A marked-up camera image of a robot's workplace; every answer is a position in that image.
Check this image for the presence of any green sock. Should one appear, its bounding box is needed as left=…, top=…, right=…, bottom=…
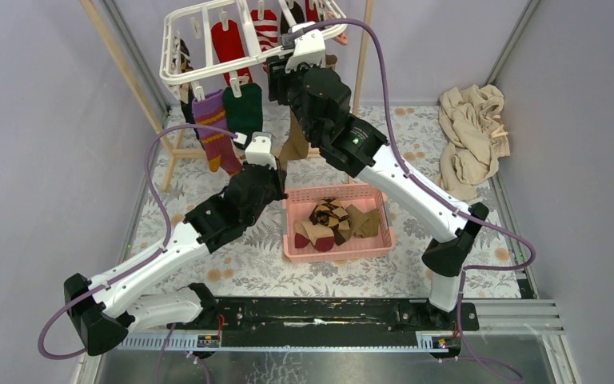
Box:
left=222, top=83, right=263, bottom=138

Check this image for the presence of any purple orange striped sock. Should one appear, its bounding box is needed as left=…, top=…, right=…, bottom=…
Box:
left=192, top=90, right=242, bottom=177

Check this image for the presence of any tan plain sock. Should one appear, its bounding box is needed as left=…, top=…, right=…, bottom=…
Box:
left=278, top=112, right=309, bottom=171

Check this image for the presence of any brown argyle sock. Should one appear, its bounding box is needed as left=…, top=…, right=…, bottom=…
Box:
left=309, top=198, right=351, bottom=246

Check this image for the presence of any beige purple striped sock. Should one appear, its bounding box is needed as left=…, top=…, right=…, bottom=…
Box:
left=293, top=221, right=335, bottom=252

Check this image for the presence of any plain brown sock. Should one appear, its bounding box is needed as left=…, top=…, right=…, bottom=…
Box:
left=343, top=205, right=380, bottom=241

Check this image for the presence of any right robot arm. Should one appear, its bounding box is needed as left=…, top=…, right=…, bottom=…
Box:
left=268, top=56, right=489, bottom=330

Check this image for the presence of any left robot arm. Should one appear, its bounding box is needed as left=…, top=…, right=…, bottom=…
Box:
left=63, top=163, right=287, bottom=356

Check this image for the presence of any wooden hanger stand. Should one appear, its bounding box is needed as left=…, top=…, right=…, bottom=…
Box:
left=80, top=0, right=369, bottom=192

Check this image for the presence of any white plastic sock hanger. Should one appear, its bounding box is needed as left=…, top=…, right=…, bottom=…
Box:
left=159, top=1, right=346, bottom=98

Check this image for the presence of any pink plastic basket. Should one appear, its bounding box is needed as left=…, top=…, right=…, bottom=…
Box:
left=282, top=183, right=396, bottom=263

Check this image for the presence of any red white striped sock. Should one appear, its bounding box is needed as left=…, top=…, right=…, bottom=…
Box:
left=250, top=9, right=279, bottom=53

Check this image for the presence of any red hanging sock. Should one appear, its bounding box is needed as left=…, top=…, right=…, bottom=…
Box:
left=211, top=20, right=245, bottom=63

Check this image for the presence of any orange plastic clip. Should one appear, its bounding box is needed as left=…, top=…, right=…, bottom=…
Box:
left=333, top=32, right=349, bottom=46

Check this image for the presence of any dark argyle sock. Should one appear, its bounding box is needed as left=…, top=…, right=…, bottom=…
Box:
left=169, top=37, right=194, bottom=106

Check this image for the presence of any beige crumpled cloth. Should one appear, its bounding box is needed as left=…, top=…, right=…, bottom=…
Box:
left=435, top=85, right=510, bottom=201

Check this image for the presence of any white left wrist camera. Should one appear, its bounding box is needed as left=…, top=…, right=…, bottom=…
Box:
left=233, top=131, right=279, bottom=170

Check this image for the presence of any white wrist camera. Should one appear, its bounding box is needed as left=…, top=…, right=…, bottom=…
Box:
left=280, top=22, right=325, bottom=74
left=233, top=131, right=279, bottom=170

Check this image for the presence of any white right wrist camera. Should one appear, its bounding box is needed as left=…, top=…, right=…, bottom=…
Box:
left=280, top=22, right=325, bottom=74

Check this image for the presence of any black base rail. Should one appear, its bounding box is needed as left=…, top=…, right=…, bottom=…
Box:
left=183, top=297, right=480, bottom=348

